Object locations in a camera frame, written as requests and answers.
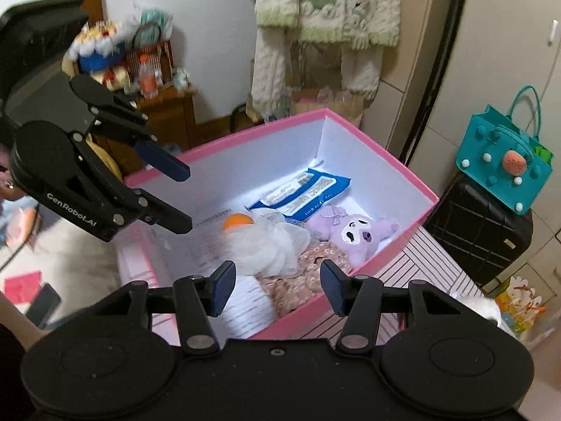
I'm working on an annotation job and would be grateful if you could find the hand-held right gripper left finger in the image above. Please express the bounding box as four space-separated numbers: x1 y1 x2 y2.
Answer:
99 261 237 356

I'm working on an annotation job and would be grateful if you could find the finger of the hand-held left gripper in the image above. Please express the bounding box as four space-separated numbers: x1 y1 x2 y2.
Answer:
94 92 191 182
81 145 192 242

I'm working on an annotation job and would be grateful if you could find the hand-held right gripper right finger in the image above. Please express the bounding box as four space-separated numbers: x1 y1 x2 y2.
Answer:
320 260 462 354

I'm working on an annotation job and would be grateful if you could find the pink floral cloth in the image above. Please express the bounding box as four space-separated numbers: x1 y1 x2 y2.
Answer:
256 241 352 317

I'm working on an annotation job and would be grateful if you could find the purple plush toy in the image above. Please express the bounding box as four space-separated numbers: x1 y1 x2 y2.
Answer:
305 205 402 269

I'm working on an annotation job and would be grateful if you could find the white mesh bath pouf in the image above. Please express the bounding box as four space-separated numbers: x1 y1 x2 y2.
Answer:
228 210 312 278

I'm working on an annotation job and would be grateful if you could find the orange ball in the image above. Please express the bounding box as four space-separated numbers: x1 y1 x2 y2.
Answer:
223 213 255 233

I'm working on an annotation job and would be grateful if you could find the blue white wet wipes pack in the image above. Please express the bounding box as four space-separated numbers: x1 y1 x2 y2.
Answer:
244 167 352 225

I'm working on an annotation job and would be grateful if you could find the pink cardboard box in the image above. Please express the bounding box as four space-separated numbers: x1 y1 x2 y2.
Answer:
115 107 440 341

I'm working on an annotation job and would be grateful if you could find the person's left hand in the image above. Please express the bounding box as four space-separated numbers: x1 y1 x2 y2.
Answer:
0 145 18 202

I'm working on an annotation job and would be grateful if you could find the wooden cabinet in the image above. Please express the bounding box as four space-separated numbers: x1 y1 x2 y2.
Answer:
79 83 199 177

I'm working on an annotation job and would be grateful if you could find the yellow plush toy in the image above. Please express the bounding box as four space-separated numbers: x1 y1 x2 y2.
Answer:
85 134 126 181

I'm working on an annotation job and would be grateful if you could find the orange drink bottle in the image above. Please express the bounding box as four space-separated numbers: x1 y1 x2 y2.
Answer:
138 54 160 100

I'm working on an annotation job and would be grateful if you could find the striped tablecloth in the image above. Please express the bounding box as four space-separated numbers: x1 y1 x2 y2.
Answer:
302 223 500 343

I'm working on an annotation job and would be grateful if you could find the blue white plush cake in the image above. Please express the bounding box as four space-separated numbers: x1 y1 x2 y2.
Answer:
65 21 133 74

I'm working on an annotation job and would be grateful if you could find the red paper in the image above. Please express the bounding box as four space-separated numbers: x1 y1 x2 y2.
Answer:
4 271 43 304

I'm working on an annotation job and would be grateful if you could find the white plush toy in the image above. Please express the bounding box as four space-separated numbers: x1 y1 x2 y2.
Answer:
451 292 503 324

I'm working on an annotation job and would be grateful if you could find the black suitcase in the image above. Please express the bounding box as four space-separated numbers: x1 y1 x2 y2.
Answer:
423 170 534 291

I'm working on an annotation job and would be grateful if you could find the colourful gift bag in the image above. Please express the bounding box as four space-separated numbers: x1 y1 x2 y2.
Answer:
495 275 549 348

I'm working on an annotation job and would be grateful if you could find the teal handbag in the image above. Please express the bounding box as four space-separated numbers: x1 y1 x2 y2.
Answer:
455 85 554 217

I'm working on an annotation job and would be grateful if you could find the cream knit garment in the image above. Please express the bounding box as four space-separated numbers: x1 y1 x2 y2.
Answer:
237 0 403 124

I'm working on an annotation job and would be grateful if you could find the wire basket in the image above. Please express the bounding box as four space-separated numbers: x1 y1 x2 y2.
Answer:
126 39 175 89

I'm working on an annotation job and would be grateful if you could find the black vertical frame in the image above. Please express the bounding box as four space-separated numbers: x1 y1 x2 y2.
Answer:
398 0 473 168

